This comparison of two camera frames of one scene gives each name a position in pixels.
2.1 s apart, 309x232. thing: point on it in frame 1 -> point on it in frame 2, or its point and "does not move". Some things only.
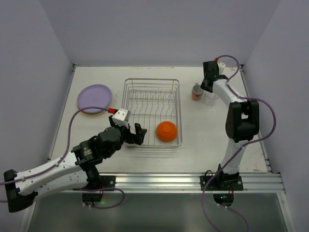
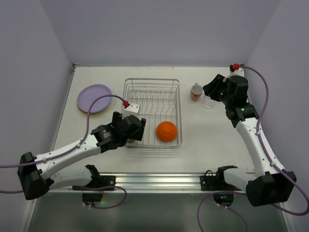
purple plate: x=94 y=95 does not move
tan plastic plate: x=91 y=114 does not move
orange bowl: x=166 y=131 does not move
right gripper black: x=206 y=84 -> x=213 y=88
